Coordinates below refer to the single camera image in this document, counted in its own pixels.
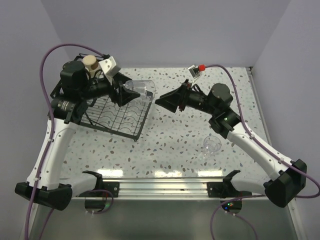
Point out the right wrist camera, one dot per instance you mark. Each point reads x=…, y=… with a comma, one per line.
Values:
x=196, y=72

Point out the aluminium mounting rail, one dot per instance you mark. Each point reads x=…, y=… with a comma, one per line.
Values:
x=166, y=188

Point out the black wire dish rack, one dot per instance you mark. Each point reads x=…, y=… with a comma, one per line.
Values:
x=117, y=117

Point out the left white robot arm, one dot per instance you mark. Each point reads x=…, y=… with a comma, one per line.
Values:
x=43, y=185

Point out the beige cup far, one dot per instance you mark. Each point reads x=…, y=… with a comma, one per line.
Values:
x=91, y=64

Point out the clear plastic cup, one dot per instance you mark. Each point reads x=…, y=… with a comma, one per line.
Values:
x=146, y=88
x=211, y=148

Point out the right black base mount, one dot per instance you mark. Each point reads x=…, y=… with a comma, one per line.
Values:
x=217, y=190

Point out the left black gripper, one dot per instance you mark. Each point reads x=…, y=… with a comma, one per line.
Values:
x=123, y=95

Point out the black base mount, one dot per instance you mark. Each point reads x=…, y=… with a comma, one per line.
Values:
x=110, y=187
x=217, y=190

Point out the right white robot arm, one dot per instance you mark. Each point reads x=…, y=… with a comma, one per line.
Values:
x=286, y=177

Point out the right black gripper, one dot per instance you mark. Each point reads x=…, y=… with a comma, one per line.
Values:
x=179, y=97

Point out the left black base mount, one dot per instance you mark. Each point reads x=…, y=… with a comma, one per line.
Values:
x=110, y=187

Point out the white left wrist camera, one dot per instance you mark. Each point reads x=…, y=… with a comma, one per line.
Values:
x=109, y=67

